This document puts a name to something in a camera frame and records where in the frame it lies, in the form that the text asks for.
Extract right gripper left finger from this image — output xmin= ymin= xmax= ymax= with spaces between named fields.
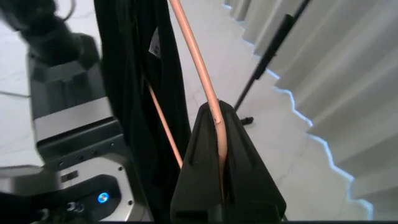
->
xmin=170 ymin=101 xmax=224 ymax=222

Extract pink clothes hanger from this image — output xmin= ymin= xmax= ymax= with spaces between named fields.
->
xmin=145 ymin=0 xmax=229 ymax=200

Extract black short-sleeved shirt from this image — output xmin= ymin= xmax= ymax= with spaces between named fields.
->
xmin=93 ymin=0 xmax=192 ymax=222

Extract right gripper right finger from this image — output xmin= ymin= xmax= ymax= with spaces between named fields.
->
xmin=218 ymin=99 xmax=287 ymax=222

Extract white curtain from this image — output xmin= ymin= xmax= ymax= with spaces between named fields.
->
xmin=223 ymin=0 xmax=398 ymax=222

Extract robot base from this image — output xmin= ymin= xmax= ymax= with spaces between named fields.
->
xmin=0 ymin=33 xmax=154 ymax=222

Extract black clothes rack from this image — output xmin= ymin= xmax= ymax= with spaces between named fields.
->
xmin=233 ymin=0 xmax=312 ymax=126

